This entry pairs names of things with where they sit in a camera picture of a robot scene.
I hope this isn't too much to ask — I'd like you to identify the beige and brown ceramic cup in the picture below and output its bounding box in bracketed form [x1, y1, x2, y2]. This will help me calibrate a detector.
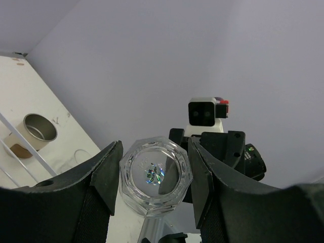
[4, 113, 58, 159]

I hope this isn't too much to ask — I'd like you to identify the small clear glass cup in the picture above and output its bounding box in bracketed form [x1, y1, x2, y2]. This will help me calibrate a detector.
[73, 149, 91, 165]

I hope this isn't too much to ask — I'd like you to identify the clear glass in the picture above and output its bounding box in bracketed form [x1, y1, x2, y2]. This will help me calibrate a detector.
[119, 136, 193, 218]

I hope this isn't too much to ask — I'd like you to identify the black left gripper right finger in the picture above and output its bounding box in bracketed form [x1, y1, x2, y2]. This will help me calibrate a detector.
[188, 140, 323, 242]

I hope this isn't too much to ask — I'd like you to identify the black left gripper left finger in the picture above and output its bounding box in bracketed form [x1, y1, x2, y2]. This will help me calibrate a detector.
[1, 141, 123, 242]

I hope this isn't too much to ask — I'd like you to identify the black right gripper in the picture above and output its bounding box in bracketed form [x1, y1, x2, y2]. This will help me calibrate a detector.
[169, 128, 267, 181]

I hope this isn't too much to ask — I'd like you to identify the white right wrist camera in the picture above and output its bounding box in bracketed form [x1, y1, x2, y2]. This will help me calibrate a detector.
[185, 97, 229, 137]

